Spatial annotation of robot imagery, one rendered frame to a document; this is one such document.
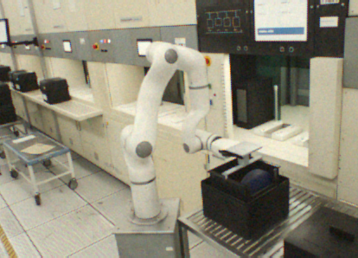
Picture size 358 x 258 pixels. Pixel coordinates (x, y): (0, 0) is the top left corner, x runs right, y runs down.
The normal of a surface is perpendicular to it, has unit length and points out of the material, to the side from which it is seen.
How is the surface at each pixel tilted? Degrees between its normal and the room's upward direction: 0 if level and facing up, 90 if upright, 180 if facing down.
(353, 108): 90
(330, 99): 90
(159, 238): 90
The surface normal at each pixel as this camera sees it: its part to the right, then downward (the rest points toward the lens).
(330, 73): -0.77, 0.28
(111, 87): 0.62, 0.19
